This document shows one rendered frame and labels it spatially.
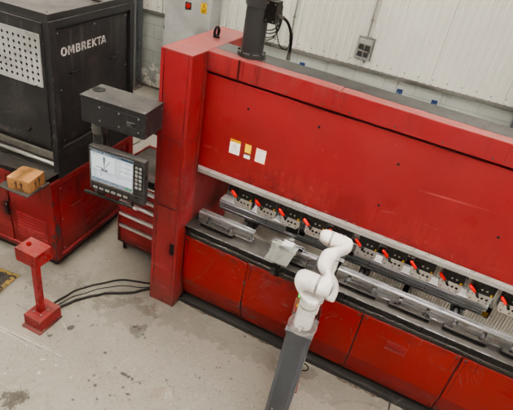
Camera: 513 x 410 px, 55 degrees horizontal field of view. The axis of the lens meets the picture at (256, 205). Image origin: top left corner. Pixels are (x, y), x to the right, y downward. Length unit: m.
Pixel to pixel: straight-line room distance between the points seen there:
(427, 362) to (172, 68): 2.77
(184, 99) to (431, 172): 1.69
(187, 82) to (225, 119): 0.40
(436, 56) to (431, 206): 4.27
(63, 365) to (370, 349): 2.37
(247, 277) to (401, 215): 1.38
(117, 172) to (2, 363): 1.73
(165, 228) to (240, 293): 0.82
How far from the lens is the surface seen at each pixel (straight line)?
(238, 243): 3.93
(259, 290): 4.05
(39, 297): 4.30
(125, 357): 4.21
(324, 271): 3.01
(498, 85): 7.47
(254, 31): 3.38
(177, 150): 3.63
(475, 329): 3.84
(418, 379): 4.10
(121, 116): 3.39
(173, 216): 3.94
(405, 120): 3.12
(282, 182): 3.55
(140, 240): 4.89
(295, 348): 3.27
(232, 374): 4.15
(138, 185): 3.52
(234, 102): 3.49
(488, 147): 3.12
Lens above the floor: 3.30
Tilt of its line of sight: 33 degrees down
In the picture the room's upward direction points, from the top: 11 degrees clockwise
